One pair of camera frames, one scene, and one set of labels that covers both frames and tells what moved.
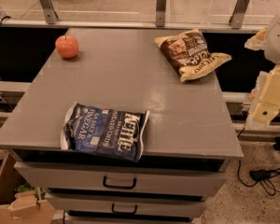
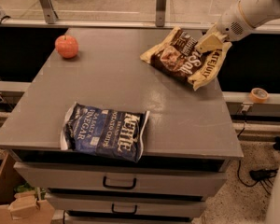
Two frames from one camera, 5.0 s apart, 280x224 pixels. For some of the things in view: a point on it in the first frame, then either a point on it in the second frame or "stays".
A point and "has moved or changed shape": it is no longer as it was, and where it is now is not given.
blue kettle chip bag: x=105 y=132 stays
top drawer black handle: x=118 y=187 stays
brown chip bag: x=188 y=52 has moved or changed shape
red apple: x=66 y=46 stays
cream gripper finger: x=265 y=112 to x=213 y=42
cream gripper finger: x=258 y=41 to x=213 y=29
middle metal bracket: x=161 y=7 stays
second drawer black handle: x=124 y=212 stays
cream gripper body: x=279 y=41 to x=232 y=24
